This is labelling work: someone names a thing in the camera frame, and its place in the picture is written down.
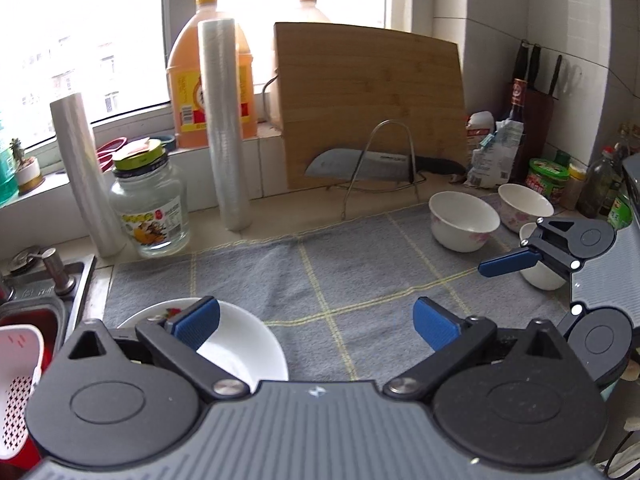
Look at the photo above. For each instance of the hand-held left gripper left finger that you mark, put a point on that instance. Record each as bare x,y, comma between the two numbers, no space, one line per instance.
197,322

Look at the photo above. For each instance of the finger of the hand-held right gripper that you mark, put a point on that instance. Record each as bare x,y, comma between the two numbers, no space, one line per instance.
505,263
572,314

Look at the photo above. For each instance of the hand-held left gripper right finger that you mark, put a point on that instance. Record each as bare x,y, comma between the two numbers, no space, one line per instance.
435,322

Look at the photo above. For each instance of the plain white bowl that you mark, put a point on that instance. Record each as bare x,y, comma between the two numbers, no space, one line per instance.
542,277

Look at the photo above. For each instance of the round white fruit-print plate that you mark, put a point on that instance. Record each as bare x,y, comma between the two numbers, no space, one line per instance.
240,350

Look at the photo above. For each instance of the white pink-floral bowl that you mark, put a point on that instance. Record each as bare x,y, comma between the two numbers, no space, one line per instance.
462,220
522,205

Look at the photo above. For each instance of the red bowls stack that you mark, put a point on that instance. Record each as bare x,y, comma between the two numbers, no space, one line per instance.
107,152

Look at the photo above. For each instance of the green label bottle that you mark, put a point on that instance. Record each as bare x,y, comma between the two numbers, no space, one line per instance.
620,210

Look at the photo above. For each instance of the green-lid sauce jar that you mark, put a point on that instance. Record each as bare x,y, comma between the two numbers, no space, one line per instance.
547,180

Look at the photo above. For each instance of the dark oil bottle red cap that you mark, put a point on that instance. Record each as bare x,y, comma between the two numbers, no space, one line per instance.
595,190

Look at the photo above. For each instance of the white and teal packet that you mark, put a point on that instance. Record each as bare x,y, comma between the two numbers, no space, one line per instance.
495,165

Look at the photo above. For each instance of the grey checked cloth mat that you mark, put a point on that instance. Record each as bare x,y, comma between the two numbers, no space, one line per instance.
350,270

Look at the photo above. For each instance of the yellow-lid spice jar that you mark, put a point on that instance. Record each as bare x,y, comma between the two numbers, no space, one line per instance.
574,190

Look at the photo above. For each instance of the green cap jar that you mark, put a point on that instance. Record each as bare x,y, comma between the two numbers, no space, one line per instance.
562,157

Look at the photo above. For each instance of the steel sink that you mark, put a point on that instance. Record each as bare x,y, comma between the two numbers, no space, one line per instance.
82,285

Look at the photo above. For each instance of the glass jar green lid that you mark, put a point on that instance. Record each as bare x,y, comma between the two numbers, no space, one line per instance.
150,210

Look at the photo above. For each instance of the white and red packet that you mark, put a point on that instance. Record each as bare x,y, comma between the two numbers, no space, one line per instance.
477,132

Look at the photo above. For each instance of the clear glass bottle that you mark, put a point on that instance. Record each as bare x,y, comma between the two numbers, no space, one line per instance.
624,142

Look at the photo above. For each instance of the brown knife block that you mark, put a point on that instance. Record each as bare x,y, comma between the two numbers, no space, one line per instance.
540,120

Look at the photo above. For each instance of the metal sink knob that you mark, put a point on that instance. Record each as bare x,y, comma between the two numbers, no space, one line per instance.
54,272

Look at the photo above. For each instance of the dark sauce bottle red label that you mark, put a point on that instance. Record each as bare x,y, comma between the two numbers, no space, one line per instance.
517,105

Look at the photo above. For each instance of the red plastic basin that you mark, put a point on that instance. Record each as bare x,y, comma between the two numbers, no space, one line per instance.
30,312

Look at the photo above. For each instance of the metal sink stopper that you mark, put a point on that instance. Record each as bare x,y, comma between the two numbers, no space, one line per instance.
25,257

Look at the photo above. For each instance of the white plastic colander basket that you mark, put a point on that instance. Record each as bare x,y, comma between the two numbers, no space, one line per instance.
15,360

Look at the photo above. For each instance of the short plastic wrap roll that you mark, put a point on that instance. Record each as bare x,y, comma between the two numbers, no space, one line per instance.
82,170

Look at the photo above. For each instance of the tall plastic wrap roll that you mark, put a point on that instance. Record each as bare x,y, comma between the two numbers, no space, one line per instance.
225,125

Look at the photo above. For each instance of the bamboo cutting board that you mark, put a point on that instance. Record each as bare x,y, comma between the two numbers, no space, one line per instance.
360,90

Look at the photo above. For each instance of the small potted plant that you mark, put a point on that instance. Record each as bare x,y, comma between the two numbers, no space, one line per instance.
27,172

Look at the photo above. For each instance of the large orange oil bottle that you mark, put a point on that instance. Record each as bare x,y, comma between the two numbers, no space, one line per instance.
185,90

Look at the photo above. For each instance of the green plastic bottle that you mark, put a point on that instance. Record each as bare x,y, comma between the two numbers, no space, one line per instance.
6,175

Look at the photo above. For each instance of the pale oil bottle yellow cap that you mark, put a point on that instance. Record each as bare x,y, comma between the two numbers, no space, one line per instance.
310,7

